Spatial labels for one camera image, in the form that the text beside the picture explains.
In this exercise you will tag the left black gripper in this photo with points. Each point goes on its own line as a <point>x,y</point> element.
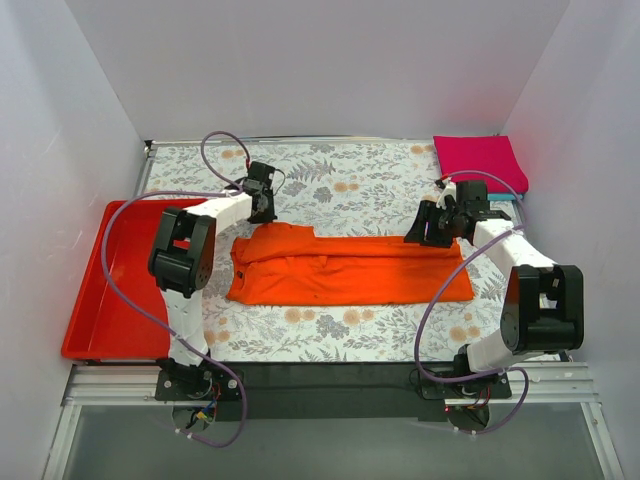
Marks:
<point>263,212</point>

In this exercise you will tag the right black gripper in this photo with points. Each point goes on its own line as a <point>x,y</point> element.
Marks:
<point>431,228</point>

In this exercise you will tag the orange t shirt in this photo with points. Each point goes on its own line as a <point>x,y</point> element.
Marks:
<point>288,265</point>

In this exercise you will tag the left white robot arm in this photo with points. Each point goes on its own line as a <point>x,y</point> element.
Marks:
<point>182,256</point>

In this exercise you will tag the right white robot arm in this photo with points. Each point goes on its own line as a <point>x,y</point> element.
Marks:
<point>543,309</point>

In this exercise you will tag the folded teal t shirt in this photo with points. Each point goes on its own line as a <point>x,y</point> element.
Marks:
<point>504,197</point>

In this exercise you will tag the floral patterned table mat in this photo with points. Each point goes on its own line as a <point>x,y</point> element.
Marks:
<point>339,189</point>

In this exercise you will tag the folded magenta t shirt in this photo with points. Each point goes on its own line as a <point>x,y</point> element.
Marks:
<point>490,154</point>

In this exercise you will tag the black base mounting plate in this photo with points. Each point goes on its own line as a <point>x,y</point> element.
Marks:
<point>346,390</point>

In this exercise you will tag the red plastic bin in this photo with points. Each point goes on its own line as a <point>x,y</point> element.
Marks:
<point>119,312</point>

